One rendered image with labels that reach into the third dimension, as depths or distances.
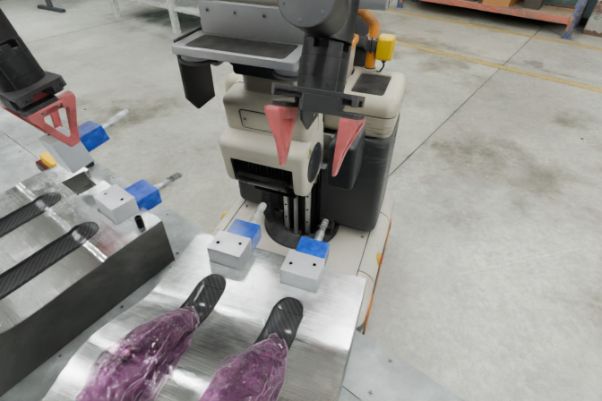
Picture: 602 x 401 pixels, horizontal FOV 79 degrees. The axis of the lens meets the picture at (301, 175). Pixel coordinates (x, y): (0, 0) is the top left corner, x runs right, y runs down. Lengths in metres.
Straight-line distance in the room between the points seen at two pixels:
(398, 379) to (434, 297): 1.10
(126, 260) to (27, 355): 0.15
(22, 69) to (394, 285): 1.38
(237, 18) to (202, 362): 0.58
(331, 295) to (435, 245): 1.32
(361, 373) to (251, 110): 0.58
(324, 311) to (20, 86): 0.49
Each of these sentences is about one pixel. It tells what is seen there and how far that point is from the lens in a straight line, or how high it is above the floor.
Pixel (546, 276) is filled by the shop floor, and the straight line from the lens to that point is 1.88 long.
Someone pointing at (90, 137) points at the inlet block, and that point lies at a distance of 0.65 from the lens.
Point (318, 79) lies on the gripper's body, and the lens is 0.42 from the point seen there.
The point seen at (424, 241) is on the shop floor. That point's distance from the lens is 1.79.
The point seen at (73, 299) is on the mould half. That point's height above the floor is 0.86.
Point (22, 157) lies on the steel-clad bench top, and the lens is 1.01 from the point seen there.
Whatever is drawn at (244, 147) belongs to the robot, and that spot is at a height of 0.79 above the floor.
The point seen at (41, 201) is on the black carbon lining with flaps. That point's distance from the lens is 0.70.
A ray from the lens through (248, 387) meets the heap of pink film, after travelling 0.39.
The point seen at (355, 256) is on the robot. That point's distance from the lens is 1.29.
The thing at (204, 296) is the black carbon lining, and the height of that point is 0.85.
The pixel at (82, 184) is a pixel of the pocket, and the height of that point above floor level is 0.87.
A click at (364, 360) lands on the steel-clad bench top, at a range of 0.52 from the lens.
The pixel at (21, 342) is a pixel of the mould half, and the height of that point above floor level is 0.85.
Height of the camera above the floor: 1.27
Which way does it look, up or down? 38 degrees down
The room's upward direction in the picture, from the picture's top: straight up
